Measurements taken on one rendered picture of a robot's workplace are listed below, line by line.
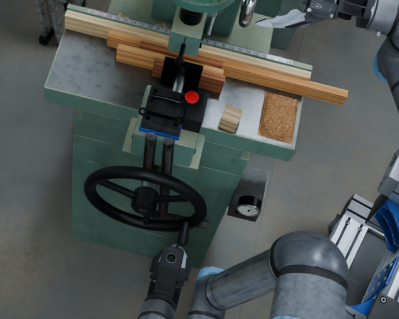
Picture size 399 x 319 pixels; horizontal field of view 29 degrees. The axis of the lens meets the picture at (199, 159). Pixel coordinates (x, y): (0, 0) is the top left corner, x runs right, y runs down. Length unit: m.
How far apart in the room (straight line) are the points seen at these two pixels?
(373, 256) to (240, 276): 1.13
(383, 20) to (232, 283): 0.57
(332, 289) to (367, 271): 1.27
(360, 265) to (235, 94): 0.89
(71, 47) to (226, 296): 0.72
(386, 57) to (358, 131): 1.45
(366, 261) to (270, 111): 0.86
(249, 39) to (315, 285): 0.99
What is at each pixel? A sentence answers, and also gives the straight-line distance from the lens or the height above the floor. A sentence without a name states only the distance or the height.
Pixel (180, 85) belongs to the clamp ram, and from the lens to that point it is 1.75.
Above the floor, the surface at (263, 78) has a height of 0.93.
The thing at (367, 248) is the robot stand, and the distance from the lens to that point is 2.54.
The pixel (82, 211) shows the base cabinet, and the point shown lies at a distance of 2.37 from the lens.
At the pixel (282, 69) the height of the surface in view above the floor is 0.95.
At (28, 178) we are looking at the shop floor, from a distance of 2.69.
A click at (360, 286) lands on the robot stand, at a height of 0.21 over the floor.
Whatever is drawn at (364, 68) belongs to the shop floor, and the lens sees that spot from 3.15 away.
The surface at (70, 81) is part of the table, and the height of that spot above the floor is 0.90.
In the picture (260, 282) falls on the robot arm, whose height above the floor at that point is 1.12.
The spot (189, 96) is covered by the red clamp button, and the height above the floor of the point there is 1.03.
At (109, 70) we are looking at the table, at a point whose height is 0.90.
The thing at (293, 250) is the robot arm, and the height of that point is 1.28.
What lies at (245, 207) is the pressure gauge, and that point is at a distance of 1.95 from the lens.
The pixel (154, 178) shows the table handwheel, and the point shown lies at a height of 0.95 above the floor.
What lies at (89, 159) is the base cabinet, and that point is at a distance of 2.04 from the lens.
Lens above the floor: 2.42
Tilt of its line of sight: 61 degrees down
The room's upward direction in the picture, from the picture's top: 18 degrees clockwise
